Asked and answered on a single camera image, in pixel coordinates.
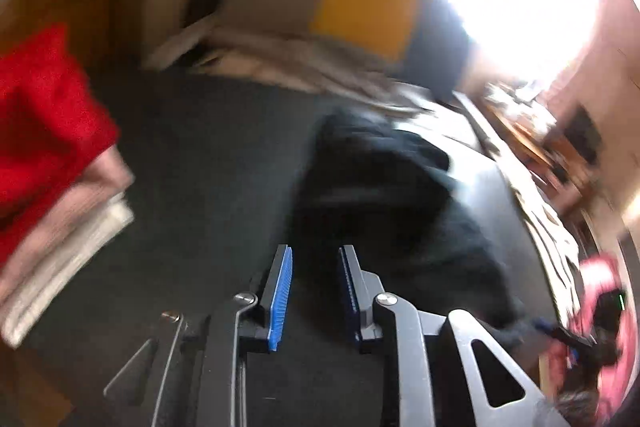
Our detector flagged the person's right hand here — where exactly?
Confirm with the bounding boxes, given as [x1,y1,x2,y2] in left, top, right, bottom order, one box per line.
[542,256,638,426]

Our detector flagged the beige crumpled cloth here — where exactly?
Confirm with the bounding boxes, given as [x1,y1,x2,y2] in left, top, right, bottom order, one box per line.
[142,15,435,118]

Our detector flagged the red folded garment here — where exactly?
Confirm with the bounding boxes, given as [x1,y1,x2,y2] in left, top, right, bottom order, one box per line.
[1,24,119,262]

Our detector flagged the black knitted garment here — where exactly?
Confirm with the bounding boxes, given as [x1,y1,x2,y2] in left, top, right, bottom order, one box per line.
[290,109,528,351]

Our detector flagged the grey yellow black cushion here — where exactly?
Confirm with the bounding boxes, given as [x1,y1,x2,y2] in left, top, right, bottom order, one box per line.
[217,0,471,101]

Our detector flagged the cluttered wooden side table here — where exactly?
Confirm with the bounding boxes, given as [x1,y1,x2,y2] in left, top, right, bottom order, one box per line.
[479,81,606,218]

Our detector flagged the white folded towel stack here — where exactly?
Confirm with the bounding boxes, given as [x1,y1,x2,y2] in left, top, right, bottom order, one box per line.
[1,145,134,349]

